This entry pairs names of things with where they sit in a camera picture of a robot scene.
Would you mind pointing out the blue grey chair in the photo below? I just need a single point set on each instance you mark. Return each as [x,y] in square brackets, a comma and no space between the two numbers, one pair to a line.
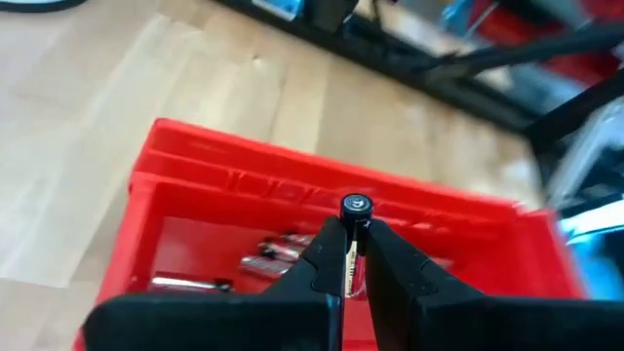
[599,263]

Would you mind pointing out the silver black Energizer battery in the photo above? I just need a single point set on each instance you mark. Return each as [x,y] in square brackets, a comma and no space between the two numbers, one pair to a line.
[280,249]

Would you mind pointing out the silver black AA battery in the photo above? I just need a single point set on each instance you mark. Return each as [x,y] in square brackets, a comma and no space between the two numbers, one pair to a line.
[190,284]
[265,266]
[357,207]

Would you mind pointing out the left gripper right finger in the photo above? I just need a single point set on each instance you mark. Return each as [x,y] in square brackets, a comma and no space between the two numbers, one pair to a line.
[463,322]

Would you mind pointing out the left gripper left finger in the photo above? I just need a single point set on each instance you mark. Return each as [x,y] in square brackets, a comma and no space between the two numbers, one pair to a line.
[219,322]

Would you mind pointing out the red plastic bin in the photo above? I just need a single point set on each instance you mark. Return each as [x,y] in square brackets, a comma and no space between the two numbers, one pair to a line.
[195,195]

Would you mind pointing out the red black device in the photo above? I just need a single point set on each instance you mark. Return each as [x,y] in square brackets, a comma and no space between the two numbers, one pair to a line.
[517,29]

